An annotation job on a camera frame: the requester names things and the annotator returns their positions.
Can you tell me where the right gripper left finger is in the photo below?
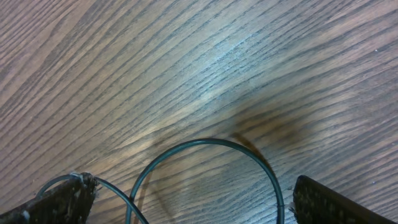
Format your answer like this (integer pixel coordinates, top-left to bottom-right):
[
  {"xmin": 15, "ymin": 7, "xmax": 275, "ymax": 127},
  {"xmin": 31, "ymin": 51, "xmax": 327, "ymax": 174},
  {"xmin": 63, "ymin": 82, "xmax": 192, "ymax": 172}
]
[{"xmin": 1, "ymin": 172, "xmax": 99, "ymax": 224}]

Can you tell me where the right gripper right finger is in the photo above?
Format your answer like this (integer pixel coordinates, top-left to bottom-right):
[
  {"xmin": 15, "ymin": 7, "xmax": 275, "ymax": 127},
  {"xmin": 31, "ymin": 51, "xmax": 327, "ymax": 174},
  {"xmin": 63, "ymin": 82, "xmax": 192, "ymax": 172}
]
[{"xmin": 293, "ymin": 175, "xmax": 395, "ymax": 224}]

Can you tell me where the thick black cable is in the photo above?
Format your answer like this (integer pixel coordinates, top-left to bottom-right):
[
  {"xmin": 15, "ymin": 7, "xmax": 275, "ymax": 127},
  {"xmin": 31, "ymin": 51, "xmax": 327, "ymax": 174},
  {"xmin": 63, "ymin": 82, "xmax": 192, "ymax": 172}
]
[{"xmin": 35, "ymin": 138, "xmax": 285, "ymax": 224}]

